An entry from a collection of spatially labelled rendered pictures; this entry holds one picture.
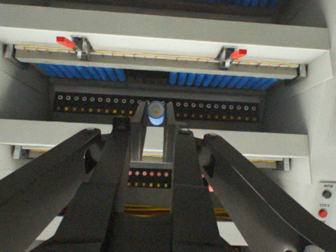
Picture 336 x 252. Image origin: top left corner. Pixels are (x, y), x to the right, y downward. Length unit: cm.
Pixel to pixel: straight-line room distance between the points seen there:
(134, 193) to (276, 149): 42
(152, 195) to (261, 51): 48
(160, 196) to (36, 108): 42
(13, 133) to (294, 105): 58
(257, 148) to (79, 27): 39
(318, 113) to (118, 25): 40
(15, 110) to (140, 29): 32
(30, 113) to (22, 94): 5
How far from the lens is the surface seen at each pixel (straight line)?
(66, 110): 57
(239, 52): 33
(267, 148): 43
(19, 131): 46
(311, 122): 48
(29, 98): 57
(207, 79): 47
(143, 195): 65
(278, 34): 43
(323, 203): 54
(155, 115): 19
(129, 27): 38
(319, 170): 50
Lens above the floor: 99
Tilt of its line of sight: 10 degrees up
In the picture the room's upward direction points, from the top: 177 degrees counter-clockwise
